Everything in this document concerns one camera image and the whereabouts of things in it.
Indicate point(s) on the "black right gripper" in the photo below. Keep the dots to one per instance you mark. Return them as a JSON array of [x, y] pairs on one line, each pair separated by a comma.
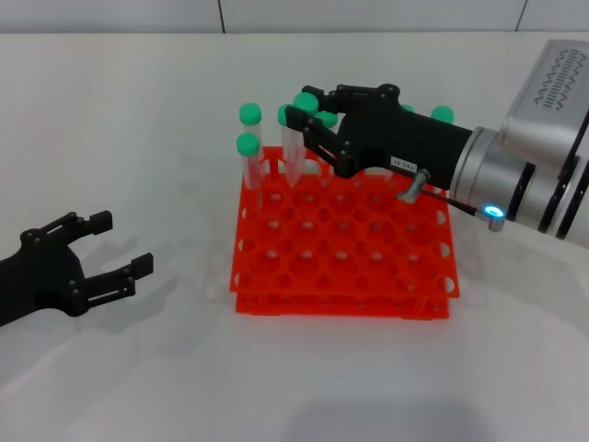
[[405, 143]]

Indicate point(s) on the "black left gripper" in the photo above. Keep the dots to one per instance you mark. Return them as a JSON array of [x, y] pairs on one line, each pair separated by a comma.
[[37, 276]]

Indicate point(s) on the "green capped clear test tube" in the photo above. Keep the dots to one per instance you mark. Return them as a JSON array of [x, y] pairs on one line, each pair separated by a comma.
[[442, 114], [328, 119], [304, 102], [281, 115], [408, 109], [250, 113], [247, 143]]

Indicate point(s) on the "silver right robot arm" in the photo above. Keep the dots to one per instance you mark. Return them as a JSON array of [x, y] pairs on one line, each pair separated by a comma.
[[543, 115]]

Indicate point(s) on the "orange test tube rack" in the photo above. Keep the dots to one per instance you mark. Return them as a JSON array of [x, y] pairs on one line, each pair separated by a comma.
[[345, 307]]

